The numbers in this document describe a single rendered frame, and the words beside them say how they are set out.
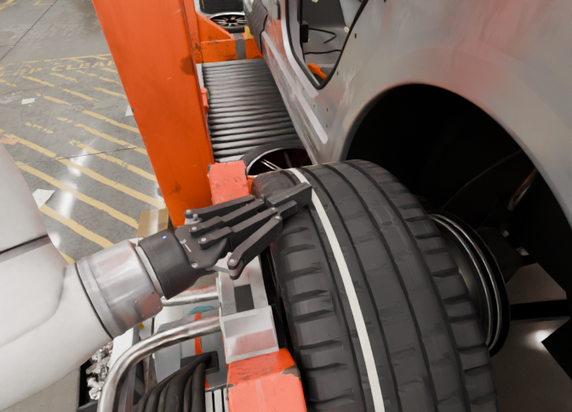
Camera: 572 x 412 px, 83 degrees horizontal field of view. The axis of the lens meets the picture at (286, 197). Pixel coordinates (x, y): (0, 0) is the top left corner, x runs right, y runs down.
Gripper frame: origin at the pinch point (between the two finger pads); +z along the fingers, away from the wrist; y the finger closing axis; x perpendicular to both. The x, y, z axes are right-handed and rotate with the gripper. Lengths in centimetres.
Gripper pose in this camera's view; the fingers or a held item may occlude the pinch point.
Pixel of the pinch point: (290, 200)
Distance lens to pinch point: 46.1
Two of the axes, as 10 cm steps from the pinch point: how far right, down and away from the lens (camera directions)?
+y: 6.2, 4.6, -6.4
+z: 7.9, -3.9, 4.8
